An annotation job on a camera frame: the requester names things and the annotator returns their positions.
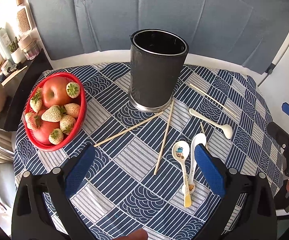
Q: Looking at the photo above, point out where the red plastic fruit basket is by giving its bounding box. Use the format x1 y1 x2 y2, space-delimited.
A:
23 72 87 152

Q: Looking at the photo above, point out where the small potted plant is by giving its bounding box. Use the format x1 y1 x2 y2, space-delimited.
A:
8 37 26 64

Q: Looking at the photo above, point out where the wooden chopstick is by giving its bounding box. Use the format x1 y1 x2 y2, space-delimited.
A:
153 99 174 176
94 111 164 147
188 83 238 118
200 121 208 150

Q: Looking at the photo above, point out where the glass jar with lid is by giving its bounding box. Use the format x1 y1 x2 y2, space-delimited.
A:
18 34 40 60

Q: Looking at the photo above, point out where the white strawberry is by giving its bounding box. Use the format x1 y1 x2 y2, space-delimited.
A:
66 82 81 99
59 115 76 135
64 103 81 118
41 105 66 122
49 128 64 145
30 88 43 113

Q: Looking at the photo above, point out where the white ceramic spoon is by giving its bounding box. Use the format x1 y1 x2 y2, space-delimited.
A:
181 132 207 195

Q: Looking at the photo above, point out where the red apple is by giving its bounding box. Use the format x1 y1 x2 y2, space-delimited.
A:
33 119 59 145
42 76 71 108

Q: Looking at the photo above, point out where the grey blue backdrop cloth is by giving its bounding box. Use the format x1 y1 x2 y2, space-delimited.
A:
29 0 289 74

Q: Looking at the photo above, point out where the cream white spoon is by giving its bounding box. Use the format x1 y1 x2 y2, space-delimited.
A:
189 108 233 140

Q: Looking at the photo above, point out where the black cylindrical utensil holder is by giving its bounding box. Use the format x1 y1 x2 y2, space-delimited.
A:
128 29 189 113

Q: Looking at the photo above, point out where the white lotion bottle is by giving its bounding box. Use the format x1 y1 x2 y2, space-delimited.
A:
0 27 14 64

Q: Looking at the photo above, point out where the black side shelf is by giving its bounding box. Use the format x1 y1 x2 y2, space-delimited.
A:
0 50 52 132

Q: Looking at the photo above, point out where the blue patterned tablecloth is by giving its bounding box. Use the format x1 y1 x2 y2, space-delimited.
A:
14 63 283 239

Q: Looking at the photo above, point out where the cartoon printed ceramic spoon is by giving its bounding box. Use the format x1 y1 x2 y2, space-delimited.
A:
172 141 192 208

